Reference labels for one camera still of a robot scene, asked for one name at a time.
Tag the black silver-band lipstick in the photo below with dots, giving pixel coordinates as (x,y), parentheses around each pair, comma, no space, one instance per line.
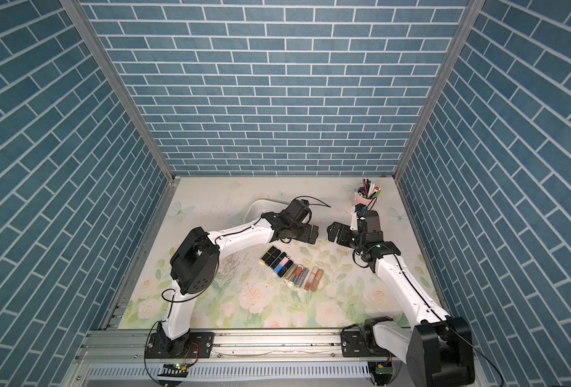
(271,255)

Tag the red lip gloss tube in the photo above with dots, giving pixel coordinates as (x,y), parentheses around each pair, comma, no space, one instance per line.
(297,273)

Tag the left green circuit board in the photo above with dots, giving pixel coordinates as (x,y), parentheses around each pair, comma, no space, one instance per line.
(174,371)

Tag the black round lipstick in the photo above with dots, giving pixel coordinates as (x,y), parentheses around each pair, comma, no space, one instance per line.
(286,268)

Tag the right green circuit board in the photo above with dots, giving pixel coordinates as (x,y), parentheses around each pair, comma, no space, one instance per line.
(380,374)

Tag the pink blue gradient lipstick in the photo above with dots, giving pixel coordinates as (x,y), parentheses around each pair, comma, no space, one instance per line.
(281,265)

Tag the green circuit board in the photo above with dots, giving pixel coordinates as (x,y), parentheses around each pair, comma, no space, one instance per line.
(380,374)
(174,371)

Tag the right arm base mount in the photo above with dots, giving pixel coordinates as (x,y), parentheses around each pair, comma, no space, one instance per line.
(353,343)

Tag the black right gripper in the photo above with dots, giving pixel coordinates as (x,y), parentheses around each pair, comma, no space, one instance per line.
(345,230)

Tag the beige lip gloss tube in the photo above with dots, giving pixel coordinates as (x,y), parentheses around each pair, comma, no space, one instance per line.
(310,279)

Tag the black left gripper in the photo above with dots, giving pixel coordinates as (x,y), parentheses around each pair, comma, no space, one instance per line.
(306,236)

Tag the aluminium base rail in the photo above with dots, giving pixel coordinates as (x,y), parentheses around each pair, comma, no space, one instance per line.
(255,357)

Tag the white storage box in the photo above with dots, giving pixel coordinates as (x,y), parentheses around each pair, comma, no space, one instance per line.
(261,206)

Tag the pink metal pen bucket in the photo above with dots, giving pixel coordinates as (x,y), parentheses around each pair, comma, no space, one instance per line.
(358,199)

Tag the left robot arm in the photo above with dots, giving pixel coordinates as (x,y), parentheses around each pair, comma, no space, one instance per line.
(196,262)

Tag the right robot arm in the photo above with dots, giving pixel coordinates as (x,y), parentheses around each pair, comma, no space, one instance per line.
(437,350)

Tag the gold lipstick tube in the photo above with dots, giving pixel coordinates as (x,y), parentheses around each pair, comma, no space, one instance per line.
(291,272)

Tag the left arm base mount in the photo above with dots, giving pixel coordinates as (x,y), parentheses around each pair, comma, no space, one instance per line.
(193,344)

